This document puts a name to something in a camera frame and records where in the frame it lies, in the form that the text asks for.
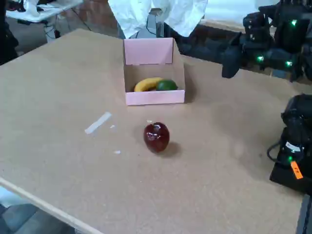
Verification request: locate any dark red toy pomegranate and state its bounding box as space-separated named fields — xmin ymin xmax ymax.
xmin=143 ymin=122 xmax=170 ymax=154

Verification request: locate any long white tape strip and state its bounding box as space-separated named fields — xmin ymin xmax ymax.
xmin=84 ymin=112 xmax=113 ymax=135

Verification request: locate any black bulky object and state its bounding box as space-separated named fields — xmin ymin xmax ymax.
xmin=0 ymin=0 xmax=20 ymax=66

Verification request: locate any white crumpled cloth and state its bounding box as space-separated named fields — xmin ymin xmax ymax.
xmin=23 ymin=0 xmax=39 ymax=17

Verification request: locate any yellow toy banana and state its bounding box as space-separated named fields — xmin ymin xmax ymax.
xmin=134 ymin=77 xmax=163 ymax=93

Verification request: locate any pink cardboard box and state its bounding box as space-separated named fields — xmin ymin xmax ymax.
xmin=123 ymin=38 xmax=186 ymax=106

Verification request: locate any round green toy fruit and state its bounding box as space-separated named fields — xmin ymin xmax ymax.
xmin=156 ymin=79 xmax=178 ymax=91

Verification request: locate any white background table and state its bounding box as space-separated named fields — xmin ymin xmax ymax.
xmin=6 ymin=0 xmax=83 ymax=24

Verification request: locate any white crumpled sheet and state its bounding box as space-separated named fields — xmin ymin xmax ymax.
xmin=108 ymin=0 xmax=209 ymax=39

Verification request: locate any black cable at arm foot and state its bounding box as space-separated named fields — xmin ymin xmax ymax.
xmin=266 ymin=140 xmax=286 ymax=163

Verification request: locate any brown wooden bench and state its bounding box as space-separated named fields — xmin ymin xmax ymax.
xmin=199 ymin=19 xmax=247 ymax=34

